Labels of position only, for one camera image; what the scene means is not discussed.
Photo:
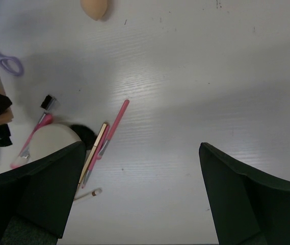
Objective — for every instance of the beige makeup sponge egg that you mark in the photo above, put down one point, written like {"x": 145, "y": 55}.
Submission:
{"x": 95, "y": 9}

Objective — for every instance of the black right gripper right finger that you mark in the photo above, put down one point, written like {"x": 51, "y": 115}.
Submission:
{"x": 248, "y": 206}

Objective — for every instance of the round cream powder puff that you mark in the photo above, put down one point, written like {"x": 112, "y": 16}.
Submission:
{"x": 50, "y": 139}

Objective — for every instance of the pink brow comb brush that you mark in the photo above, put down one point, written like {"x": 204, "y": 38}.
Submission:
{"x": 45, "y": 119}

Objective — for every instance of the long pink makeup brush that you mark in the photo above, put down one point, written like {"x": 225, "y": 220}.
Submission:
{"x": 113, "y": 129}

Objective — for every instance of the white thin makeup pencil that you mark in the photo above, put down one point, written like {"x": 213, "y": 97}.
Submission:
{"x": 90, "y": 194}

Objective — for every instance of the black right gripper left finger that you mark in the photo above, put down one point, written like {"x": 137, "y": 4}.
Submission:
{"x": 36, "y": 199}

